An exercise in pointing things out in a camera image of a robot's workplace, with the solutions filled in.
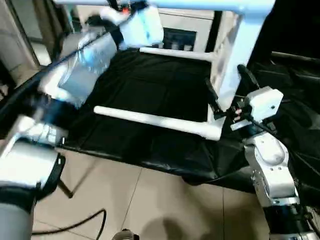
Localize white cabinet with glass doors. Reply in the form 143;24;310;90
75;5;223;54

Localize dark metal rail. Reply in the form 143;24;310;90
272;50;320;64

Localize black floor cable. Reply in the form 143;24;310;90
31;208;107;237

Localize black mat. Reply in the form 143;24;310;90
0;47;320;195

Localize grey curtain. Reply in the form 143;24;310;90
30;0;76;57

